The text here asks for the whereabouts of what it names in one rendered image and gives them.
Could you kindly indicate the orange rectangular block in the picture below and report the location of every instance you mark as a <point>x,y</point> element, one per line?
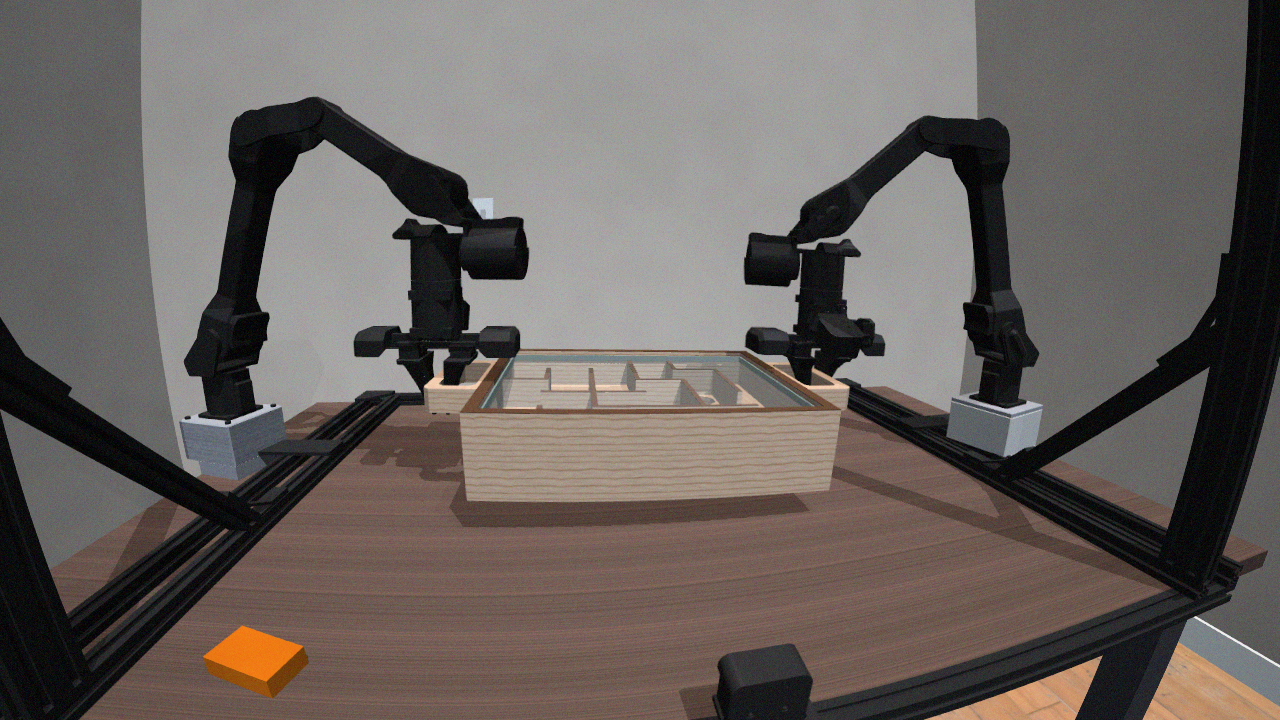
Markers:
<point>256,661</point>

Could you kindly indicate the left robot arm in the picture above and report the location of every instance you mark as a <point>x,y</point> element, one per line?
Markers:
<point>263,149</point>

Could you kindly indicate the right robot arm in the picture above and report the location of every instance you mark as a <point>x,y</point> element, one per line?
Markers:
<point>994,319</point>

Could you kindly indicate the wooden maze board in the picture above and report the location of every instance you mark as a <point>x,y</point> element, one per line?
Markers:
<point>640,425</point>

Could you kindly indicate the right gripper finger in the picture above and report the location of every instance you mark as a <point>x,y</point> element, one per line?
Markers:
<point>827,365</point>
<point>803,369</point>

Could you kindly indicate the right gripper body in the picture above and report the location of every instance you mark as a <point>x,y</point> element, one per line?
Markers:
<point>772,341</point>

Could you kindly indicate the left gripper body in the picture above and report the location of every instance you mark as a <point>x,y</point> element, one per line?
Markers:
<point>437,312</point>

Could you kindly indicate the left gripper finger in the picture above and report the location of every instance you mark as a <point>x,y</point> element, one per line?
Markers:
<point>421,370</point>
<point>451,369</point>

